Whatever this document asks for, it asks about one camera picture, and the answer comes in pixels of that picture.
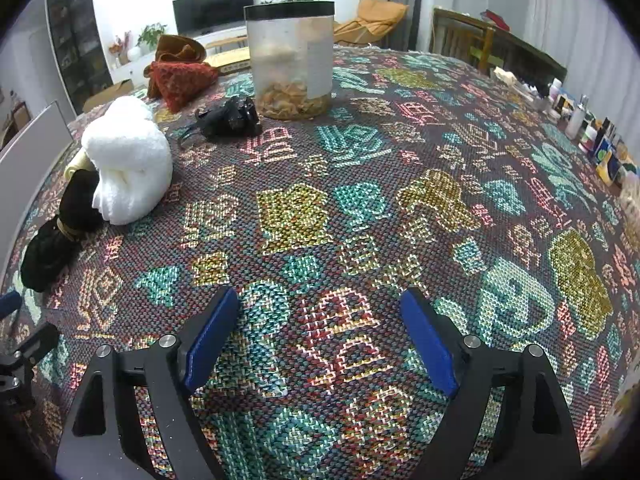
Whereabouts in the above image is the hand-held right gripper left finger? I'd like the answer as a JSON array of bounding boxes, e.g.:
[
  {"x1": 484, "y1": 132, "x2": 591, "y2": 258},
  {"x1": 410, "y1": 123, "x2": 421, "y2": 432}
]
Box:
[{"x1": 54, "y1": 286, "x2": 242, "y2": 480}]

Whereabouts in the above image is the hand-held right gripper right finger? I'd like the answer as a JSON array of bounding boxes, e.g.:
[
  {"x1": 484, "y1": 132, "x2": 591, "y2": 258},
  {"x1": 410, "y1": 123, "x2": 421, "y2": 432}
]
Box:
[{"x1": 400, "y1": 287, "x2": 583, "y2": 480}]

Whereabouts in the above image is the white storage box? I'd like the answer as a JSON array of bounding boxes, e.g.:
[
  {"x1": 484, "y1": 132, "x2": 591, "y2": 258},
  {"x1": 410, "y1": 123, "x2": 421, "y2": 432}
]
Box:
[{"x1": 0, "y1": 100, "x2": 75, "y2": 281}]

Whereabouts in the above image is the white fluffy towel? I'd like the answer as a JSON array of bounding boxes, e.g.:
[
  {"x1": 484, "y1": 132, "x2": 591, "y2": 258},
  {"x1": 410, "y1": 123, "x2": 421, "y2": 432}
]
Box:
[{"x1": 81, "y1": 96, "x2": 173, "y2": 226}]

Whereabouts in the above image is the red knit cloth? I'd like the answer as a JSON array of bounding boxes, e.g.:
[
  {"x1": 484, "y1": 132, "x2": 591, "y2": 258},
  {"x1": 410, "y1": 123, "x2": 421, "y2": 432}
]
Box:
[{"x1": 147, "y1": 60, "x2": 220, "y2": 113}]

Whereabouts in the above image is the brown cloth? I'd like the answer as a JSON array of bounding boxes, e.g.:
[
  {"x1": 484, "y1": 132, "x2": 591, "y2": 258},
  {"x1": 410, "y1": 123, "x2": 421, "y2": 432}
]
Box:
[{"x1": 145, "y1": 34, "x2": 207, "y2": 81}]

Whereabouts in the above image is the patterned woven blanket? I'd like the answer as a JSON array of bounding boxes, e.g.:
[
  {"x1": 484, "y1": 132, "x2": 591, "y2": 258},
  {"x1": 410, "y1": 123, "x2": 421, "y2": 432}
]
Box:
[{"x1": 0, "y1": 45, "x2": 640, "y2": 480}]

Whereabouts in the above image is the cardboard box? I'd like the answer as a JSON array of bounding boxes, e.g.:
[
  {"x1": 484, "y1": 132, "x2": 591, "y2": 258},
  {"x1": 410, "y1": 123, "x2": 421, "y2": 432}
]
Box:
[{"x1": 82, "y1": 79, "x2": 135, "y2": 113}]

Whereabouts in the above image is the row of toiletry bottles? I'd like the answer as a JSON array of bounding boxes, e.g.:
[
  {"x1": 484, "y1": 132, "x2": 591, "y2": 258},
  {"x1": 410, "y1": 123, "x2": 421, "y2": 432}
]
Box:
[{"x1": 547, "y1": 77, "x2": 640, "y2": 186}]

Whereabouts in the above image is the basket of toiletries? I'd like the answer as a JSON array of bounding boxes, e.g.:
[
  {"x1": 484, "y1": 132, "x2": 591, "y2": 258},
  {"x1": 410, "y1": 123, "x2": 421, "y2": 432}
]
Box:
[{"x1": 492, "y1": 67, "x2": 551, "y2": 111}]

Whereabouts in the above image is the dark glass bookshelf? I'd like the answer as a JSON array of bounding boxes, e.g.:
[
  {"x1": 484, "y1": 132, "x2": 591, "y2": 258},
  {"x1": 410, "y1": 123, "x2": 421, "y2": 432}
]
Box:
[{"x1": 46, "y1": 0, "x2": 113, "y2": 116}]

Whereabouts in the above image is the vase of red flowers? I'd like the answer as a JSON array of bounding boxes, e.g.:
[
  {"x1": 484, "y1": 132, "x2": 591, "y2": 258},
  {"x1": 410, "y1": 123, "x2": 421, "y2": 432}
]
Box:
[{"x1": 109, "y1": 30, "x2": 132, "y2": 66}]

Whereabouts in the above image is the flat yellow box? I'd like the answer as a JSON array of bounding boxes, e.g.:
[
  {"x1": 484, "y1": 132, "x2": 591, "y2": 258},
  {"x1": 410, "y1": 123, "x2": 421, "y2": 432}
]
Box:
[{"x1": 205, "y1": 50, "x2": 251, "y2": 75}]

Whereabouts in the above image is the green stool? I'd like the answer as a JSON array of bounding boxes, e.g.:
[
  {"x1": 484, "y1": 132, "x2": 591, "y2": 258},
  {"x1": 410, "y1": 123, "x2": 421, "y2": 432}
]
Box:
[{"x1": 467, "y1": 35, "x2": 493, "y2": 76}]

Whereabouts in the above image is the clear jar with black lid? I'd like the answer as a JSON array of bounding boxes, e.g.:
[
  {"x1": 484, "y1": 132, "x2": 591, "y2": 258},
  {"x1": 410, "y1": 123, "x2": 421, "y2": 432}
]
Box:
[{"x1": 243, "y1": 1, "x2": 335, "y2": 121}]

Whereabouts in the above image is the small wooden coffee table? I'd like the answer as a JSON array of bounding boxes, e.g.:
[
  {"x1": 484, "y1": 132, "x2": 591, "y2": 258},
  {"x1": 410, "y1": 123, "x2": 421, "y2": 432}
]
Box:
[{"x1": 206, "y1": 37, "x2": 248, "y2": 53}]

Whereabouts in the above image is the wooden desk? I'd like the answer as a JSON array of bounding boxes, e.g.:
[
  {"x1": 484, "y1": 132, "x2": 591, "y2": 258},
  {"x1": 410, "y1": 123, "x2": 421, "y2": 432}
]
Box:
[{"x1": 430, "y1": 7, "x2": 568, "y2": 91}]

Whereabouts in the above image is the bushy potted plant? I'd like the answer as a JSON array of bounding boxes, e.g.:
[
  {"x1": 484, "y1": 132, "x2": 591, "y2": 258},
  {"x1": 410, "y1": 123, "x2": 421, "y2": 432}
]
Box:
[{"x1": 137, "y1": 22, "x2": 168, "y2": 53}]

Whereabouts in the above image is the white tv cabinet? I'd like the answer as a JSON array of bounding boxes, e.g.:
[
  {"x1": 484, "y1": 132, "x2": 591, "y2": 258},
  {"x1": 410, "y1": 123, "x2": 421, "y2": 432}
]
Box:
[{"x1": 115, "y1": 27, "x2": 249, "y2": 68}]

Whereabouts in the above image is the red item on desk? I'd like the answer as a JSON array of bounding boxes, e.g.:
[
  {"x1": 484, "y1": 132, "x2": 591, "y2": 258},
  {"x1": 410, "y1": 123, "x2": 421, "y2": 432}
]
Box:
[{"x1": 480, "y1": 10, "x2": 511, "y2": 31}]

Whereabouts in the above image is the orange rocking chair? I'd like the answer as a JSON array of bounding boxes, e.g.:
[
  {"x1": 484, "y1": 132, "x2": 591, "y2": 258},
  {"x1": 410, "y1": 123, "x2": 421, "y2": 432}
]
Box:
[{"x1": 332, "y1": 0, "x2": 410, "y2": 47}]

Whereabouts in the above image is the black television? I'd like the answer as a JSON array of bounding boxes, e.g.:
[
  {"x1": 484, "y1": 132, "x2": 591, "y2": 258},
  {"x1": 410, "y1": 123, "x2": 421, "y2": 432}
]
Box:
[{"x1": 172, "y1": 0, "x2": 254, "y2": 37}]

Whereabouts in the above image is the white curtain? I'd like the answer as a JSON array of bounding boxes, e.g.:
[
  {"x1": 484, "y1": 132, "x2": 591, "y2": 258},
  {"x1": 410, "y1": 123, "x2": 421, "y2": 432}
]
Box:
[{"x1": 525, "y1": 0, "x2": 640, "y2": 126}]

